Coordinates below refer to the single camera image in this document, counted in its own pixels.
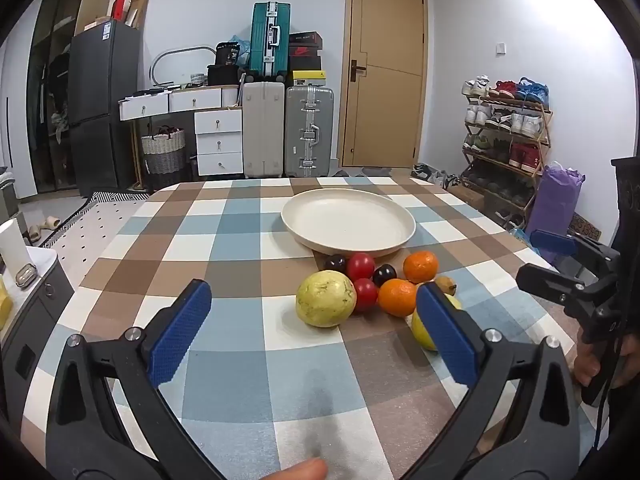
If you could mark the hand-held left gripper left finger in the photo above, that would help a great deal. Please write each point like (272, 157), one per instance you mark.
(182, 330)

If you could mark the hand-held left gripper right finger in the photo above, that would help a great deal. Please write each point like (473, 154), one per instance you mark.
(445, 335)

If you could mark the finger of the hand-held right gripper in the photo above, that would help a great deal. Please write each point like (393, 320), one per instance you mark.
(552, 242)
(545, 280)

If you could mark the yellow green guava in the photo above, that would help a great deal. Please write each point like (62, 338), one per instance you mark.
(325, 300)
(422, 332)

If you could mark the brown longan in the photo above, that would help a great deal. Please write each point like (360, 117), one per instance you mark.
(446, 285)

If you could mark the orange tangerine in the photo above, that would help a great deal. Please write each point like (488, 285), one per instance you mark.
(421, 267)
(396, 297)

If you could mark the dark purple grape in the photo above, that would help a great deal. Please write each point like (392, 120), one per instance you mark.
(335, 263)
(384, 275)

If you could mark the red cherry tomato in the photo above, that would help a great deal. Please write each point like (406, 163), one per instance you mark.
(361, 266)
(366, 295)

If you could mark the cream round plate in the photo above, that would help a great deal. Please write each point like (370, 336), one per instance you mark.
(345, 215)

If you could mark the person's right hand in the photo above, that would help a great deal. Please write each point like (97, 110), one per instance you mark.
(586, 362)

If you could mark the person's left hand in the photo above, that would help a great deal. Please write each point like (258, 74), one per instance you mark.
(300, 471)

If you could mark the patterned doormat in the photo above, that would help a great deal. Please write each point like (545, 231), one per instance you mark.
(585, 227)

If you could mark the purple plastic bag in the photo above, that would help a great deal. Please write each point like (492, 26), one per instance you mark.
(550, 200)

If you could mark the brown cardboard box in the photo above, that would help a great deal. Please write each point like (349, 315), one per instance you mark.
(467, 196)

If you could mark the wooden shoe rack with shoes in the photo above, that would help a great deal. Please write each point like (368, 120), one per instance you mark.
(525, 122)

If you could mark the grey sneaker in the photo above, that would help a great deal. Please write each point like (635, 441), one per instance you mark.
(444, 179)

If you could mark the grey side cabinet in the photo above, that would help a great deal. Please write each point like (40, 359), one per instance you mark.
(35, 320)

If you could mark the black white sneaker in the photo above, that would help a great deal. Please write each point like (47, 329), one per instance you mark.
(422, 170)

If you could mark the small grey case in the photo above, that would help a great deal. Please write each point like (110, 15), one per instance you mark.
(25, 276)

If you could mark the beige slipper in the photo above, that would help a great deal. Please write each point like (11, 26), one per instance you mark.
(50, 222)
(34, 233)

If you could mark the wicker laundry basket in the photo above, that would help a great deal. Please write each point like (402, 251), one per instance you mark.
(162, 152)

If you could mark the yellow object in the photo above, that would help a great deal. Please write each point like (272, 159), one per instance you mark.
(4, 305)

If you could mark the white paper roll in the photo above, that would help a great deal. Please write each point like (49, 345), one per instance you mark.
(12, 245)

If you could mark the white desk with drawers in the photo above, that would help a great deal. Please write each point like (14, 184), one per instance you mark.
(217, 142)

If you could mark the wooden door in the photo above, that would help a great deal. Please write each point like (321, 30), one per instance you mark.
(385, 110)

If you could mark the beige suitcase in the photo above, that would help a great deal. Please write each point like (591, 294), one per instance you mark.
(262, 130)

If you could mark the silver suitcase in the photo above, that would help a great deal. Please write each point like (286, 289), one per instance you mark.
(295, 130)

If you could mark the black refrigerator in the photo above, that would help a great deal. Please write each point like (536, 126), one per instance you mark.
(100, 110)

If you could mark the small white basket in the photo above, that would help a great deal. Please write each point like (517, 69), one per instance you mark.
(198, 79)

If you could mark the black storage box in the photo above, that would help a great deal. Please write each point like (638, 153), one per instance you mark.
(225, 75)

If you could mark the yellow white shoe box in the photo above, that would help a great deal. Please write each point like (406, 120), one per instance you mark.
(306, 78)

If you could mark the blue plastic bag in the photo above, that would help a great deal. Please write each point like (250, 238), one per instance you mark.
(244, 45)

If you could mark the teal suitcase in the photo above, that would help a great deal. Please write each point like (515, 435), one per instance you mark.
(260, 40)

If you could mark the dark glass door wardrobe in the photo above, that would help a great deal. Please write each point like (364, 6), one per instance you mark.
(50, 60)

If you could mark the red black shoe box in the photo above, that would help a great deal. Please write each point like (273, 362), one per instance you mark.
(304, 51)

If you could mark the tall cardboard box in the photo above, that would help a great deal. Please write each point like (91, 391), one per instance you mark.
(137, 10)

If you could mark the arched metal frame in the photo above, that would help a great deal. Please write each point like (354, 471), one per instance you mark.
(185, 49)

